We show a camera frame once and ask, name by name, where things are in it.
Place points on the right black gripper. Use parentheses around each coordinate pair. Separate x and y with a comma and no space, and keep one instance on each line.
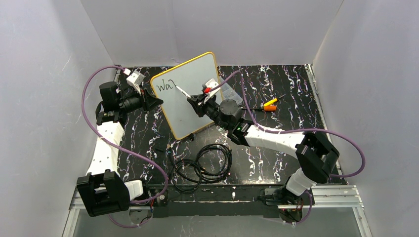
(199,104)

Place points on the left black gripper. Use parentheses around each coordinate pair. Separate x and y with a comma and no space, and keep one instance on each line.
(146,100)

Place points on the black white marker pen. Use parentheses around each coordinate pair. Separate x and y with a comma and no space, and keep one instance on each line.
(183,92)

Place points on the yellow framed whiteboard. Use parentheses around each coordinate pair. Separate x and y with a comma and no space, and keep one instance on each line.
(173,85)

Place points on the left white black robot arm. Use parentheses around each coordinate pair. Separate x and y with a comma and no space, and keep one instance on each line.
(102,190)

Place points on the clear plastic screw box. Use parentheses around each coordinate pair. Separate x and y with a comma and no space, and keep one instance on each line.
(229,93)

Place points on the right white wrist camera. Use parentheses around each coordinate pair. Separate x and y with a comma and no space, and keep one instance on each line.
(211,88)

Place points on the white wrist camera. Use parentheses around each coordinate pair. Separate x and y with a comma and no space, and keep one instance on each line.
(135,80)
(211,88)

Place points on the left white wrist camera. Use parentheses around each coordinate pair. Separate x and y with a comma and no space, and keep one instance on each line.
(135,80)

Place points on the orange handled screwdriver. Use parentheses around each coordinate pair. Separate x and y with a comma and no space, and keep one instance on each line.
(269,108)

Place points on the yellow handled screwdriver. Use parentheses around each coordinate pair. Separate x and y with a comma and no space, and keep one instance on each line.
(272,101)

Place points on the aluminium front rail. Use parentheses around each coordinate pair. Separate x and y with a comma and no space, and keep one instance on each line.
(230,211)

